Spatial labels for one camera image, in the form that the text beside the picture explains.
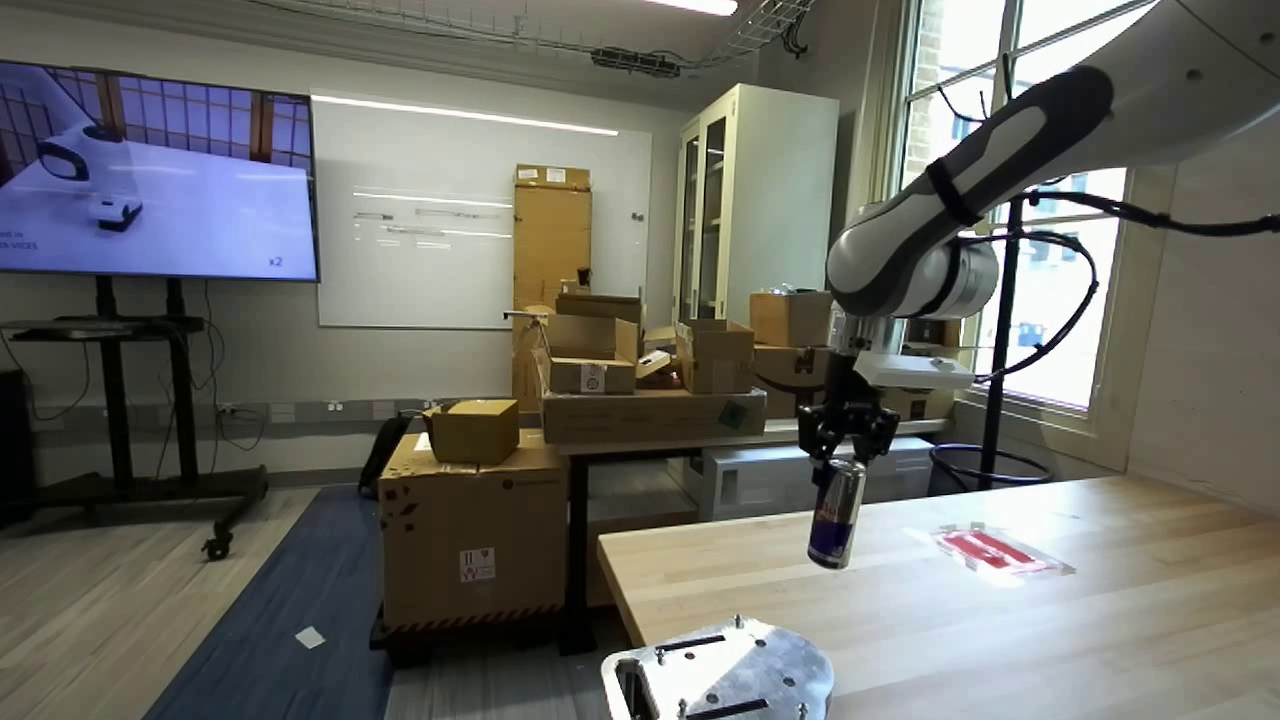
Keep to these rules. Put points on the grey case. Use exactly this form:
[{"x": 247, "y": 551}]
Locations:
[{"x": 770, "y": 480}]

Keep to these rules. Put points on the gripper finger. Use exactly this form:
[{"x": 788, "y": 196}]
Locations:
[
  {"x": 878, "y": 432},
  {"x": 820, "y": 435}
]

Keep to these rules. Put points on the silver metal plate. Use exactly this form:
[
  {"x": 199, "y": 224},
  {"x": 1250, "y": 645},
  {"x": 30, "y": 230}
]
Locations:
[{"x": 740, "y": 665}]

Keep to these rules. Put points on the whiteboard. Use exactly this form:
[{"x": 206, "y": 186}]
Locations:
[{"x": 430, "y": 250}]

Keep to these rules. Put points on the white paper slip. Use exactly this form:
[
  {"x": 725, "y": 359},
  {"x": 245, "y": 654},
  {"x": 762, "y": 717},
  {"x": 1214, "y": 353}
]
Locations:
[{"x": 310, "y": 637}]

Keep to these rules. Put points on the black wooden pallet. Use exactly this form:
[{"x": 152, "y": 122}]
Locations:
[{"x": 440, "y": 640}]

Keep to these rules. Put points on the blue and silver drink can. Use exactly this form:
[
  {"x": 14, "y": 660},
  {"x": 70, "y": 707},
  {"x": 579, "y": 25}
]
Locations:
[{"x": 836, "y": 512}]

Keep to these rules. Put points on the black screen stand on wheels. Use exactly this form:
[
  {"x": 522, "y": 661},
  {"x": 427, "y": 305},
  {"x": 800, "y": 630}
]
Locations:
[{"x": 115, "y": 420}]

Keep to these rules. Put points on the black stand with round base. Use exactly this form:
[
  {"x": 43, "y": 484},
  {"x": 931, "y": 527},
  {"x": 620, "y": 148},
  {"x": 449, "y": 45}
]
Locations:
[{"x": 1000, "y": 350}]

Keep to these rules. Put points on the ceiling light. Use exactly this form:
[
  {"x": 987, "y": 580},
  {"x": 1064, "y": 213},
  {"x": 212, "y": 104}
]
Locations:
[{"x": 700, "y": 5}]

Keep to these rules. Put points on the large wall screen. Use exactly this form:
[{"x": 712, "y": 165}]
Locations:
[{"x": 170, "y": 200}]

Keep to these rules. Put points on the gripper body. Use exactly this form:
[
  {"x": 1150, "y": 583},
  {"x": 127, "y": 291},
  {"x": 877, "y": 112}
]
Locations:
[{"x": 846, "y": 385}]

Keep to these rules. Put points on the cream cabinet with glass doors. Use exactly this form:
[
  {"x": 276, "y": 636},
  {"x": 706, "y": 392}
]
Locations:
[{"x": 780, "y": 200}]

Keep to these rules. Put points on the blue floor mat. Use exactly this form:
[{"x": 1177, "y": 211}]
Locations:
[{"x": 270, "y": 620}]

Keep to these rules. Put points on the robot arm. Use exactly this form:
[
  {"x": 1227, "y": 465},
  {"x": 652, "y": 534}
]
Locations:
[{"x": 1060, "y": 130}]

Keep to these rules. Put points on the red packet in clear wrap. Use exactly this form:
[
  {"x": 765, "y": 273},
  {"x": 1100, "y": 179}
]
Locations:
[{"x": 990, "y": 549}]

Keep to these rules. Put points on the pile of cardboard boxes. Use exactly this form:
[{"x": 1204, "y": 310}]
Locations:
[{"x": 470, "y": 540}]

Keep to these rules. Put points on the black frame table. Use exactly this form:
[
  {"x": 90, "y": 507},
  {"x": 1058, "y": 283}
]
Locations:
[{"x": 577, "y": 540}]

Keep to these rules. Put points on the window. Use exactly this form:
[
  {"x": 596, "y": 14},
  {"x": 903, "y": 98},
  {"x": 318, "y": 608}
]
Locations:
[{"x": 1050, "y": 290}]

